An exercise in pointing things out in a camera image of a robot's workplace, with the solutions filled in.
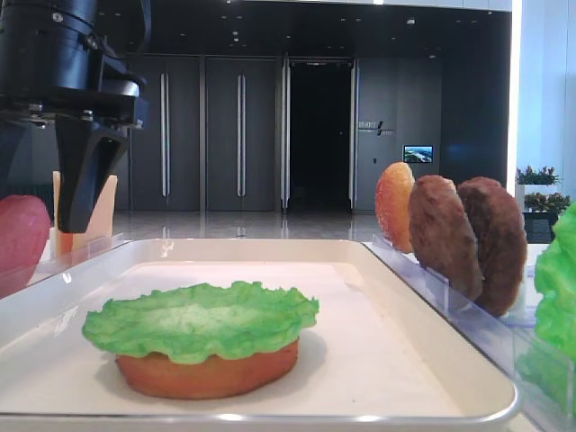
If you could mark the green lettuce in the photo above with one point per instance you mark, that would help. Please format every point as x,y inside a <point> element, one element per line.
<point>190,324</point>

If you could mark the green lettuce leaf in rack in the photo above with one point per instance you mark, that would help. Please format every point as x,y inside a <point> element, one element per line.
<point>555,292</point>

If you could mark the clear long rail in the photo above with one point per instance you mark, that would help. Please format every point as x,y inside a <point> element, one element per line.
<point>503,340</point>
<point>67,261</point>

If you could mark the bun slice near pusher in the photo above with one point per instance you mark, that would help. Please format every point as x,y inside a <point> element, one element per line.
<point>392,204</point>

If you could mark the flower planter box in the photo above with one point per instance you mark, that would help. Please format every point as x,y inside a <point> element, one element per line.
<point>530,180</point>

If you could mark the brown meat patty near pusher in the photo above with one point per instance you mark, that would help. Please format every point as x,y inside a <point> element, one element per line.
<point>498,224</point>

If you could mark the clear long rail right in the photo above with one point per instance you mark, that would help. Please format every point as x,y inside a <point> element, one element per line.
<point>503,340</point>

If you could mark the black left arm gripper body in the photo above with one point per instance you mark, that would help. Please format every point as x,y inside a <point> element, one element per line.
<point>104,91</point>

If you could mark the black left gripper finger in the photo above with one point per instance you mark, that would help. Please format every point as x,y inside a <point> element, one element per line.
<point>87,155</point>

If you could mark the yellow cheese slice in rack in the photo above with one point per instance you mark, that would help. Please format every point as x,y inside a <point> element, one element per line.
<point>99,226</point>

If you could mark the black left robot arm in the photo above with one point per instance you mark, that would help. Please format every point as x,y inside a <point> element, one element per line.
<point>36,32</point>

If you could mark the clear long rail left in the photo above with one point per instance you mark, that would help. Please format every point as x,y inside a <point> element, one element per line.
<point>67,261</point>

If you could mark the brown meat patty far one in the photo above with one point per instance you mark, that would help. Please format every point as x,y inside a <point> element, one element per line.
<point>441,235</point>

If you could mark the white metal tray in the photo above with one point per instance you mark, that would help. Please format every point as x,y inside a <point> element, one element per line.
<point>379,359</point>

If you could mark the wall screen display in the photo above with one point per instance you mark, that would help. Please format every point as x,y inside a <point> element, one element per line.
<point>418,154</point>

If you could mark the red tomato slice in rack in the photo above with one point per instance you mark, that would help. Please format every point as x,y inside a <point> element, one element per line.
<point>25,229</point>

